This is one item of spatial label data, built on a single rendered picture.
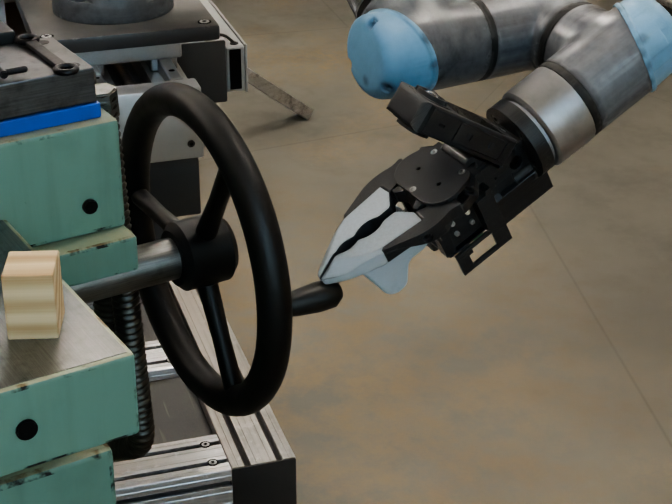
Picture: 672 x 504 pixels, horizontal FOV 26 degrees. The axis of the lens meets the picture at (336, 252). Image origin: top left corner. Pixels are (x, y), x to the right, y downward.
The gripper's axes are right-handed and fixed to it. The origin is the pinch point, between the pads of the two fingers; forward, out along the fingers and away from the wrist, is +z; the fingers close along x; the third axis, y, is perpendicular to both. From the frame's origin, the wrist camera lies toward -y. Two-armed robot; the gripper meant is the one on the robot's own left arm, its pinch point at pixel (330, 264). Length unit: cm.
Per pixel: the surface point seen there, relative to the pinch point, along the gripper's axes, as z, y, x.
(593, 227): -79, 148, 120
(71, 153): 11.1, -17.7, 8.0
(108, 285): 14.8, -4.8, 9.3
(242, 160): 1.1, -11.0, 3.4
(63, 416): 22.6, -17.9, -15.5
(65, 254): 16.1, -12.5, 5.6
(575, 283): -62, 137, 101
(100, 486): 24.1, -7.3, -11.3
